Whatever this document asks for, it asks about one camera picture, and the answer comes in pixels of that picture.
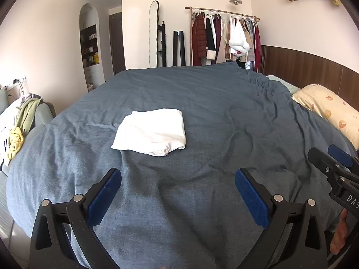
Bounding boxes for blue-grey blanket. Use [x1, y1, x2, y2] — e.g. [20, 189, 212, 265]
[6, 62, 359, 269]

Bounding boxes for person's right hand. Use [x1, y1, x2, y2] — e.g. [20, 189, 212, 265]
[329, 210, 350, 255]

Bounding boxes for yellow crumpled cloth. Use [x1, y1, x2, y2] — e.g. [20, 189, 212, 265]
[5, 126, 25, 160]

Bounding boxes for row of hanging clothes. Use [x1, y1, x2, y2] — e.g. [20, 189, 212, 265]
[191, 11, 263, 72]

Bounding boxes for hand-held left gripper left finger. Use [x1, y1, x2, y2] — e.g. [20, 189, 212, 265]
[29, 167, 122, 269]

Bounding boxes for pale green bed sheet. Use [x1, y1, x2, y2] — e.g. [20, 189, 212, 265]
[266, 75, 302, 95]

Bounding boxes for cream printed pillow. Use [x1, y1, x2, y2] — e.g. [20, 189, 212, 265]
[292, 84, 359, 145]

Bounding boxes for striped black white cloth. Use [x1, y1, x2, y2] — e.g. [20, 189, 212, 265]
[0, 136, 9, 164]

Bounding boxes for cream pants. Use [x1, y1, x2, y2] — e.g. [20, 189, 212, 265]
[111, 108, 187, 157]

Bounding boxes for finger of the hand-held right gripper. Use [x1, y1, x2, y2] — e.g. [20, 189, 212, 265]
[328, 145, 359, 172]
[308, 148, 359, 191]

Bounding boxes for green cloth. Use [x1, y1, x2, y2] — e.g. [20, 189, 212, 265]
[15, 98, 42, 136]

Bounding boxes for wooden clothes rack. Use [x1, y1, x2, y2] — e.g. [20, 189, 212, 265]
[184, 6, 261, 68]

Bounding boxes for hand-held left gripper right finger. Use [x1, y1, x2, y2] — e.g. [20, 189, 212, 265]
[235, 168, 328, 269]

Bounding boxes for black cylindrical stand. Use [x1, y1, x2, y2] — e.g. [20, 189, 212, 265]
[172, 30, 186, 67]

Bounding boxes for dark brown door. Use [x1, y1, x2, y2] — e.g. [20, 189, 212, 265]
[109, 13, 126, 76]

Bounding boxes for wall socket with cables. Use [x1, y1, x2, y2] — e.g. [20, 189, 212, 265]
[6, 74, 27, 91]

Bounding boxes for wavy standing mirror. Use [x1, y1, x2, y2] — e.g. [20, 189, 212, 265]
[148, 0, 160, 68]

